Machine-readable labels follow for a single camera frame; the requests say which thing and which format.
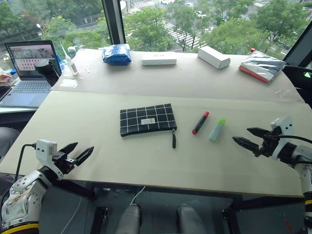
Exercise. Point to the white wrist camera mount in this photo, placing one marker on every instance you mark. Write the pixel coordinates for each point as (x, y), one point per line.
(45, 148)
(284, 125)

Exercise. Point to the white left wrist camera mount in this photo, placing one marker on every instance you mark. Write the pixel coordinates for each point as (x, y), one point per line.
(45, 148)

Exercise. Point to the black cylindrical device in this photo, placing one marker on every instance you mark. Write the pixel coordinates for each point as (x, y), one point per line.
(47, 72)

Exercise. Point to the grey-green rounded object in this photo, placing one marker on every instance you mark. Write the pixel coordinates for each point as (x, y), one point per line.
(72, 50)

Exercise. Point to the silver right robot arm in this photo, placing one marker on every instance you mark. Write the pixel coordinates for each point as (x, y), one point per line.
(306, 175)

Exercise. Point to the grey rounded shape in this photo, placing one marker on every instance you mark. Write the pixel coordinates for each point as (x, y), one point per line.
(129, 219)

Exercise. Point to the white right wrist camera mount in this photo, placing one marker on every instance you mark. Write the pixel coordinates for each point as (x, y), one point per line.
(284, 125)

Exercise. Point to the white cardboard carton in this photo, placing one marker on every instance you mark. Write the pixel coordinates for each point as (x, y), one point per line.
(213, 57)

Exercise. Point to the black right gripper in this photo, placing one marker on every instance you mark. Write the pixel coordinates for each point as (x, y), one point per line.
(268, 146)

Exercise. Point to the clear bag with red-grey cloth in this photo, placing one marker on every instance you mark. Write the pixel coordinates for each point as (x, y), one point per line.
(262, 65)

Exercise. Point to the black chair with green mark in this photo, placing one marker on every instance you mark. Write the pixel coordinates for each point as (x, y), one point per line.
(295, 75)

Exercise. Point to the white long-nozzle squeeze bottle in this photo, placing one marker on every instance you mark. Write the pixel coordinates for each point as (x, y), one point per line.
(70, 63)

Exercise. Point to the flat white box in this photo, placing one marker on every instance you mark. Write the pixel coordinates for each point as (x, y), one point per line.
(158, 59)

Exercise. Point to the open grey laptop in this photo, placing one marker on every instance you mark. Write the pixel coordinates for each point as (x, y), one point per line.
(26, 70)

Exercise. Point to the person's bare hand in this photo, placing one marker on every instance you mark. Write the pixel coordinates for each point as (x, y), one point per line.
(4, 76)

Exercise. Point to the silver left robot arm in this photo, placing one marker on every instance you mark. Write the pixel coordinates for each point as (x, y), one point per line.
(22, 192)

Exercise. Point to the black window post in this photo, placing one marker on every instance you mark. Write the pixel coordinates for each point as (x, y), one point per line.
(114, 22)

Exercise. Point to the clear plastic wrapper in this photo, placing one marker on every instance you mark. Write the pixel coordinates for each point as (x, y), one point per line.
(68, 83)

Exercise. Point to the red black marker pen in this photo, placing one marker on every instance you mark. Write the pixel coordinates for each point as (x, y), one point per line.
(200, 123)

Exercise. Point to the blue plastic-wrapped package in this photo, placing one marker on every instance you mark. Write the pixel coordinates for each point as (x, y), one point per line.
(115, 54)

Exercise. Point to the grey trouser leg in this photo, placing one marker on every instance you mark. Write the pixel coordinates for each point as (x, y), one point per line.
(8, 142)

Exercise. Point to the black white-grid pencil case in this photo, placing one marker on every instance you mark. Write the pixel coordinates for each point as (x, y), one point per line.
(146, 117)

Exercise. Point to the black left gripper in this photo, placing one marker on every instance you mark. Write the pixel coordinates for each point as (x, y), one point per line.
(66, 163)

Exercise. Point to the black slanted window frame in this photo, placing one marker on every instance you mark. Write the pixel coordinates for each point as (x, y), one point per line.
(302, 46)

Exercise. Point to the green highlighter pen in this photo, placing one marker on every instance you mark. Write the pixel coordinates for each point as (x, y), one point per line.
(217, 130)

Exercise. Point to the white side desk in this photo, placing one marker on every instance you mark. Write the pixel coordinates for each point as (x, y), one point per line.
(14, 109)

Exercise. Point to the black table frame bracket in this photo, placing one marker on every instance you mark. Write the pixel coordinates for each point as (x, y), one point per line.
(100, 219)
(228, 220)

